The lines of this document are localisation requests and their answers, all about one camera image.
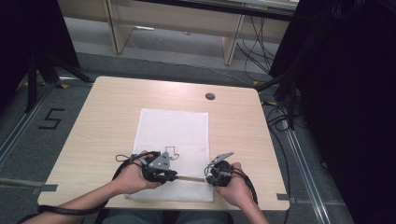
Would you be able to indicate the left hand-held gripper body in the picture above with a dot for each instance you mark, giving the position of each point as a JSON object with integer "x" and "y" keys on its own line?
{"x": 158, "y": 163}

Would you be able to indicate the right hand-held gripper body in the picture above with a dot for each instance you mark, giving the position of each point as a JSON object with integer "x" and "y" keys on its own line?
{"x": 222, "y": 171}

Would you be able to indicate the white mesh cloth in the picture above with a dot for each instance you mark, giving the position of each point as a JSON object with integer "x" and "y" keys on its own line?
{"x": 174, "y": 130}

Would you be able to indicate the person's right hand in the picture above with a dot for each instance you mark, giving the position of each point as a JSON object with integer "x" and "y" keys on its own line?
{"x": 236, "y": 189}

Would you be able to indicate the person's left hand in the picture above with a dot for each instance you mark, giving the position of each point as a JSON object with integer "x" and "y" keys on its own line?
{"x": 134, "y": 179}

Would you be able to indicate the grey tape strip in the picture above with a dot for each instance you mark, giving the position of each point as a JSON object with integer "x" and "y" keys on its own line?
{"x": 48, "y": 188}
{"x": 283, "y": 196}

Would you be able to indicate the black metal stand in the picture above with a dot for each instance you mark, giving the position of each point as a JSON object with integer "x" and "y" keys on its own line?
{"x": 289, "y": 93}
{"x": 32, "y": 81}

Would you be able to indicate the black curtain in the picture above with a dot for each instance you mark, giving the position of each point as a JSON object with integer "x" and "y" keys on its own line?
{"x": 348, "y": 109}
{"x": 28, "y": 31}

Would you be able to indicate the wooden desk frame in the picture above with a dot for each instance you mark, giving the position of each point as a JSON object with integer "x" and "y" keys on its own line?
{"x": 174, "y": 21}

